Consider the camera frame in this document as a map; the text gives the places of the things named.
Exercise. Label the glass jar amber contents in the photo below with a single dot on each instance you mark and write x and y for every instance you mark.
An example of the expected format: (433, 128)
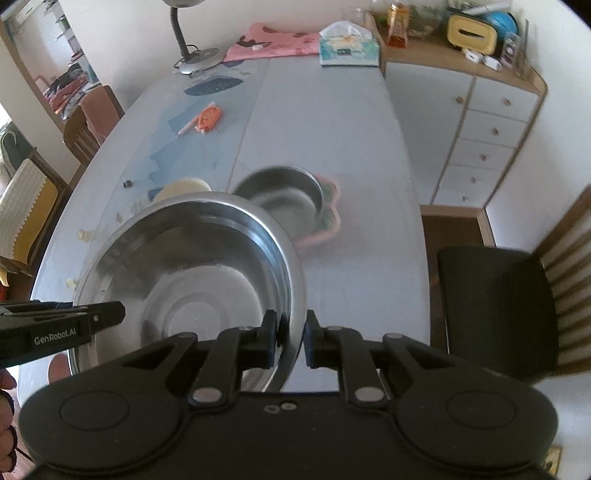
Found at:
(398, 25)

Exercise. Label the orange toy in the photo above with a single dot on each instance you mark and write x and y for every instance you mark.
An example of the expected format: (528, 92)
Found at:
(204, 122)

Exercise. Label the left hand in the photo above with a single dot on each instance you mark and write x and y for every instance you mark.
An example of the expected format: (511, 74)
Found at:
(9, 439)

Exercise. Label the wooden chair far side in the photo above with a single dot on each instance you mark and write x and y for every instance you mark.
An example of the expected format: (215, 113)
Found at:
(91, 122)

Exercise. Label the tissue box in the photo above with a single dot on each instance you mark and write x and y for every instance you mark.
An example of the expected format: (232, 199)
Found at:
(344, 43)

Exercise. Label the yellow tissue holder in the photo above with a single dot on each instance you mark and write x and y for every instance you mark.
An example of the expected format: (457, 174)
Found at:
(472, 34)

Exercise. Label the white drawer cabinet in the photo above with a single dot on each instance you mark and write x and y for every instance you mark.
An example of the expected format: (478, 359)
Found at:
(463, 123)

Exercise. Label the blue patterned table mat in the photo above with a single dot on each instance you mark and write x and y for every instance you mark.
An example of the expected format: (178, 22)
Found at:
(144, 149)

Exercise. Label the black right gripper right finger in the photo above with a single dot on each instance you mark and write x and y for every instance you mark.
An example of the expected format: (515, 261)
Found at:
(364, 367)

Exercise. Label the cream bowl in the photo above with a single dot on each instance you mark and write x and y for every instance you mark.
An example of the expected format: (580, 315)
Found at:
(181, 187)

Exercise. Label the blue globe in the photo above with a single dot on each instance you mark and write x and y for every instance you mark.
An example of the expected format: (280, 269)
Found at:
(503, 22)

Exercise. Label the wooden chair black seat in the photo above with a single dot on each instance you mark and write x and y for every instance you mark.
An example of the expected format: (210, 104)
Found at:
(524, 315)

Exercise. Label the pink cloth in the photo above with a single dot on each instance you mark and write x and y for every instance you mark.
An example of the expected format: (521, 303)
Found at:
(262, 42)

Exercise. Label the stainless steel bowl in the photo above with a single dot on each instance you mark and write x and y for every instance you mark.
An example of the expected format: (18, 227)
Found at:
(198, 263)

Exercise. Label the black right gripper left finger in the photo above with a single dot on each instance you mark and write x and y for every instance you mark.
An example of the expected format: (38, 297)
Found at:
(234, 351)

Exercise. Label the pink pot with handle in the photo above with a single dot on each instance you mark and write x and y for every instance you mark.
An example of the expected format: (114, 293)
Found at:
(304, 204)

